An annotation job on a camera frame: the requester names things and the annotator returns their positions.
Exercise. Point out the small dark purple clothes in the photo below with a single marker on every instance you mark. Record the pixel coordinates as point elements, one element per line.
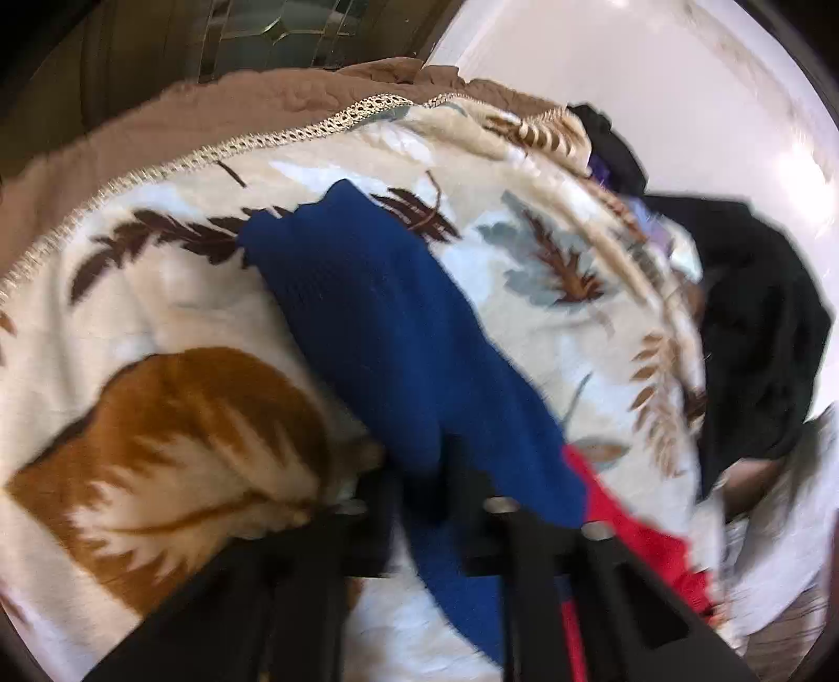
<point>612,161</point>

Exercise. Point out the brown bedspread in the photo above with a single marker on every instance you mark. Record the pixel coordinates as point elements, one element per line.
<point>187,117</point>

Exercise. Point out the leaf pattern fleece blanket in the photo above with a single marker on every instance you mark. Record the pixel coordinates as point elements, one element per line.
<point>154,405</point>

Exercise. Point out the blue and red knit sweater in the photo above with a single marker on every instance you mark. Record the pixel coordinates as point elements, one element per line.
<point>379,320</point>

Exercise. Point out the black garment pile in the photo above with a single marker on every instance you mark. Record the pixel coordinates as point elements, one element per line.
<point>764,330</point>

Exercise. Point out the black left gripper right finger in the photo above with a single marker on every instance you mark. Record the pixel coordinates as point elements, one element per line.
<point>611,599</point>

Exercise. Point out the wooden glass door cabinet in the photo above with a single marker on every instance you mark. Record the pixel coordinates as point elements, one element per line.
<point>67,67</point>

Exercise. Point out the grey quilted pillow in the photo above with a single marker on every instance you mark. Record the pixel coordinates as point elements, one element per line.
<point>784,511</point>

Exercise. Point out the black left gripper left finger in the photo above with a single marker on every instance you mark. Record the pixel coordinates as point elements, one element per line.
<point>273,608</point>

